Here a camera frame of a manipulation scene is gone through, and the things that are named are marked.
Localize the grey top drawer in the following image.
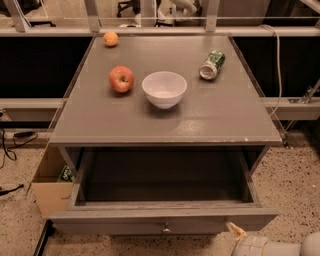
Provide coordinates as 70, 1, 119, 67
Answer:
51, 147, 277, 235

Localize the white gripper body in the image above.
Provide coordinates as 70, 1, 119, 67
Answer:
231, 236, 269, 256

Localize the black floor cable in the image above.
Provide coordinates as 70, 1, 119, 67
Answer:
0, 126, 39, 170

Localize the white bowl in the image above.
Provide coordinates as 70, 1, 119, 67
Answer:
142, 71, 187, 109

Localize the green chip bag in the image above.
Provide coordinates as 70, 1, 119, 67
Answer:
58, 165, 75, 182

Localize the orange fruit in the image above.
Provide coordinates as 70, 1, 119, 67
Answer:
103, 31, 119, 47

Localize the white cable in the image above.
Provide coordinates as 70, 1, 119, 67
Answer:
259, 23, 283, 118

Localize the red apple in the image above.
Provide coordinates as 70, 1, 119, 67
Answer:
109, 66, 134, 93

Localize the metal drawer knob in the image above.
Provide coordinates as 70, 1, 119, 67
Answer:
161, 223, 172, 234

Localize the grey wooden drawer cabinet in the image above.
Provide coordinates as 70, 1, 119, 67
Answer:
48, 34, 283, 178

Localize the cardboard box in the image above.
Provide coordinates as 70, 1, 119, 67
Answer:
31, 146, 73, 219

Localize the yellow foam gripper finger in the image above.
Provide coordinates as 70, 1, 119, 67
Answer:
227, 222, 247, 241

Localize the green soda can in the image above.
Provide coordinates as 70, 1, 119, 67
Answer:
199, 50, 225, 80

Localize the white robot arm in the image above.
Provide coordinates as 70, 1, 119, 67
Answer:
226, 222, 320, 256

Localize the metal clamp bracket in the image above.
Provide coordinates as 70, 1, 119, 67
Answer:
289, 79, 320, 104

